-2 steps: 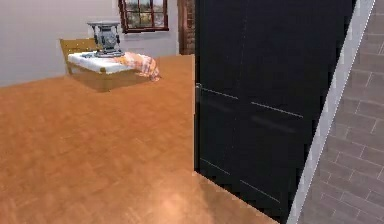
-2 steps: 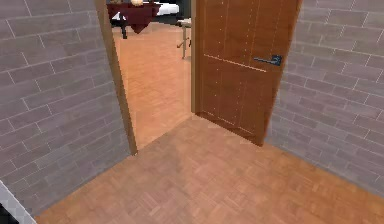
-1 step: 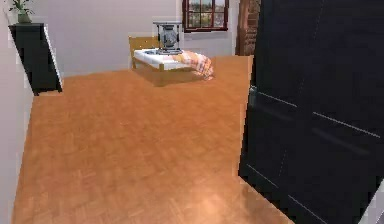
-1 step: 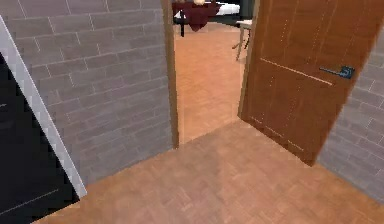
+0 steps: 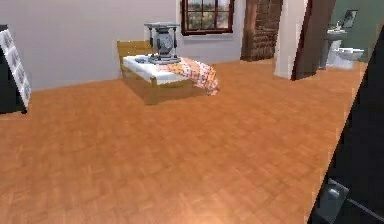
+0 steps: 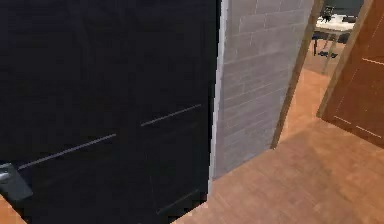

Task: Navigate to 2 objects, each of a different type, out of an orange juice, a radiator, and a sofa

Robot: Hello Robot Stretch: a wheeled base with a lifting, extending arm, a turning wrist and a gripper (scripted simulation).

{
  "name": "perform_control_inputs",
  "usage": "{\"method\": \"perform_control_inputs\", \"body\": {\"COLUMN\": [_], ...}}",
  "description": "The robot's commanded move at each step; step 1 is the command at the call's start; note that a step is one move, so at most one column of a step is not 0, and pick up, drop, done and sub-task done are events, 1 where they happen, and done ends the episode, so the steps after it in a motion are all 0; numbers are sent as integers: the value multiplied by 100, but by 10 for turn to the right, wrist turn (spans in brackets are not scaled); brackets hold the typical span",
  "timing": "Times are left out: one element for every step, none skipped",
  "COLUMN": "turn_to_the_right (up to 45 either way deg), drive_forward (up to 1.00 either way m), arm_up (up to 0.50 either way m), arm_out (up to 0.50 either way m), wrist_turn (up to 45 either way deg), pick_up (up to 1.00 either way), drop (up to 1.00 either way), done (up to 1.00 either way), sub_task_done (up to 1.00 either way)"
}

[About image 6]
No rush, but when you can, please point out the grey metal handle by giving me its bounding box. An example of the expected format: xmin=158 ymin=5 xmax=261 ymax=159
xmin=0 ymin=162 xmax=34 ymax=203

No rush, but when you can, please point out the white table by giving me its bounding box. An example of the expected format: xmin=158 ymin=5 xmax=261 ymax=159
xmin=313 ymin=13 xmax=359 ymax=76

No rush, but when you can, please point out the brown wooden room door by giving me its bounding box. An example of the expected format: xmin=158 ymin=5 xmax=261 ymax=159
xmin=316 ymin=0 xmax=384 ymax=149

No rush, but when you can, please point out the black house plant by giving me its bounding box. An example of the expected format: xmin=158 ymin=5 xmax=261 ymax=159
xmin=320 ymin=5 xmax=335 ymax=24

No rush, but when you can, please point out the black cupboard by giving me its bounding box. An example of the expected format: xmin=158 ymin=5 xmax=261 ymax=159
xmin=0 ymin=0 xmax=223 ymax=224

